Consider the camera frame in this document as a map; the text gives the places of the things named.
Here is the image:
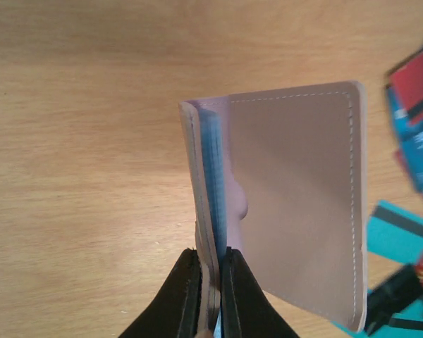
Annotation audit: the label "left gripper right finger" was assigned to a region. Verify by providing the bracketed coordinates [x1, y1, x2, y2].
[221, 247, 299, 338]

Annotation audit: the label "blue card upper left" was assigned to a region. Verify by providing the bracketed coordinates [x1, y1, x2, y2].
[386, 85, 423, 194]

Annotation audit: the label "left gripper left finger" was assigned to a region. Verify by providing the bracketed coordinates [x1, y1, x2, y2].
[120, 249, 202, 338]

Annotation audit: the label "teal card left middle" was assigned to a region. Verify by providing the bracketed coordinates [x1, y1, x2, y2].
[367, 200, 423, 264]

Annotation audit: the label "pink leather card holder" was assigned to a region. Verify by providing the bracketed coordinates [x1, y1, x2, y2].
[179, 81, 367, 332]

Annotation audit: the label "red card top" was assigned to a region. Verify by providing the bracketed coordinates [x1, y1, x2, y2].
[387, 49, 423, 125]

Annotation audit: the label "black card on teal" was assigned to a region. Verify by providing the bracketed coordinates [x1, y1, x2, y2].
[364, 264, 423, 336]

